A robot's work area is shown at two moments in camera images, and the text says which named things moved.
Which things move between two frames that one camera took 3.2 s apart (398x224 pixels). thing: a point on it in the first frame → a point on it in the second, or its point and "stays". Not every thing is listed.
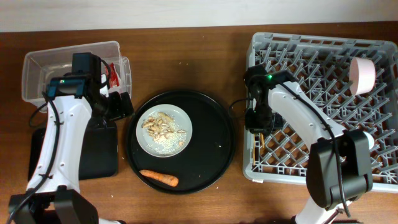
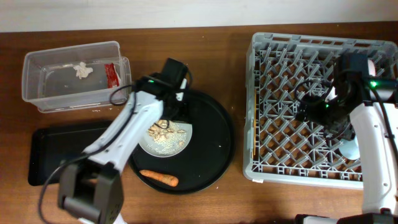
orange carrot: x=168 y=180 stays
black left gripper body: x=112 y=108 → x=181 y=111
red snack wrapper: x=112 y=75 stays
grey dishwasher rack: x=319 y=68 stays
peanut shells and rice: x=167 y=137 stays
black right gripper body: x=262 y=118 → x=323 y=112
